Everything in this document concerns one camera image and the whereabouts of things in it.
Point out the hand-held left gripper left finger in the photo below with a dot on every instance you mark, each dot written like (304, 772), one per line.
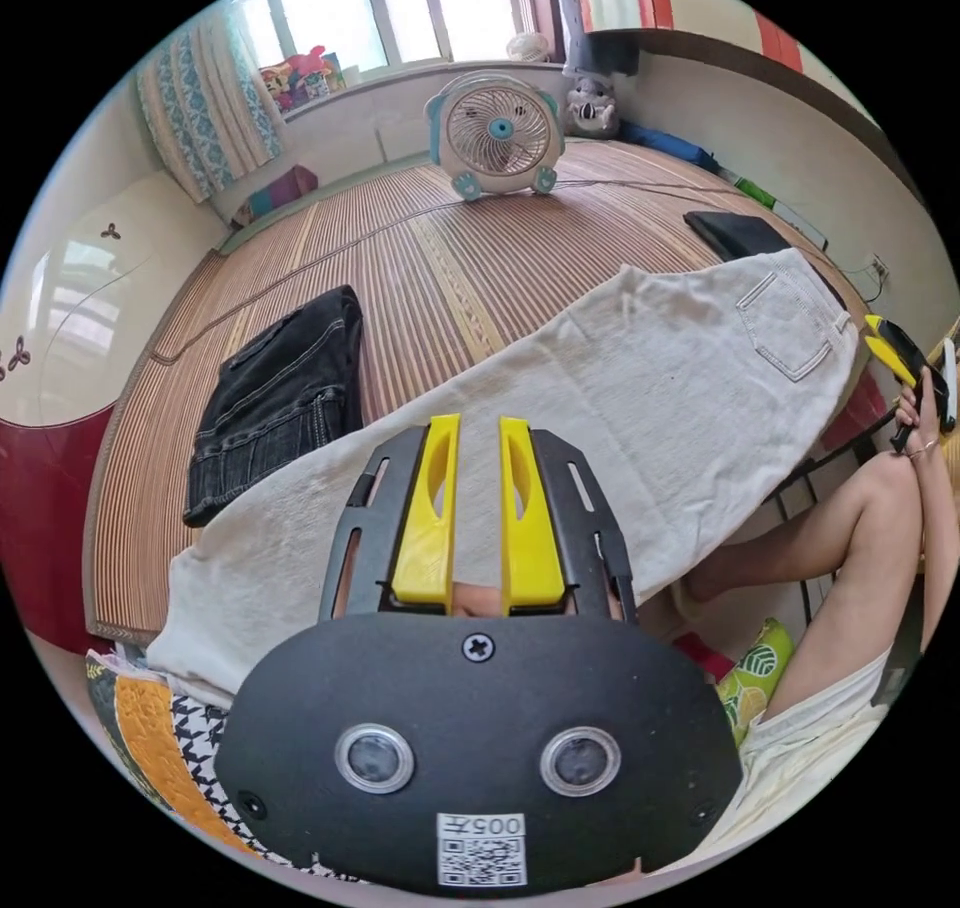
(427, 548)

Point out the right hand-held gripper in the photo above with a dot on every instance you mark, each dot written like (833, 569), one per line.
(913, 349)

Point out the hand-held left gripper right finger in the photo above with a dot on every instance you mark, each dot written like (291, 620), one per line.
(529, 555)

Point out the white pants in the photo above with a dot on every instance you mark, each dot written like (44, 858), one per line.
(600, 398)

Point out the person's right forearm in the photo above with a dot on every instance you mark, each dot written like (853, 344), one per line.
(939, 495)

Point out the person's right hand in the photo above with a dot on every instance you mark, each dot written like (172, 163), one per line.
(924, 417)

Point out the person's body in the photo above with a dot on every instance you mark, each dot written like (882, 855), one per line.
(847, 518)

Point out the black folded garment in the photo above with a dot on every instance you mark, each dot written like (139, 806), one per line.
(735, 234)

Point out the black folded jeans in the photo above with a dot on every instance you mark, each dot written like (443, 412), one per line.
(277, 398)

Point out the green leaf print cushion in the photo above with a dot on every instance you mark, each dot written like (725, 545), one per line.
(757, 668)

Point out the bed with woven mat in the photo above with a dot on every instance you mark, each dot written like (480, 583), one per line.
(465, 263)

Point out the blue rolled bag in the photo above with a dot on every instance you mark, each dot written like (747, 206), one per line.
(667, 144)

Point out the pile of clothes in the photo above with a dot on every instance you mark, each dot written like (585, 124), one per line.
(161, 743)

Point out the grey plush toy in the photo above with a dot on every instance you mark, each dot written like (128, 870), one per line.
(591, 107)

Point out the pink and teal folded cloth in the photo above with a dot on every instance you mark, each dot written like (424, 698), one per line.
(281, 192)

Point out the white and red cupboard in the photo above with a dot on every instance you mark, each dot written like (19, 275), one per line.
(67, 338)

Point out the white and teal table fan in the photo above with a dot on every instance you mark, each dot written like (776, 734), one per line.
(495, 135)

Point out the small white fan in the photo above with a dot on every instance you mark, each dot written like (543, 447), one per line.
(528, 47)

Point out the colourful plush toys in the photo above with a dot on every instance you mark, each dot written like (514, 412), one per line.
(300, 75)

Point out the blue patterned curtain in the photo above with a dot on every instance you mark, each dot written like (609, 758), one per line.
(199, 113)

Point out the window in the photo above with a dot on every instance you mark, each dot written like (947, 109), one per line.
(397, 8)

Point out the white wall socket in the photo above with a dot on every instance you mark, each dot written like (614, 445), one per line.
(879, 266)

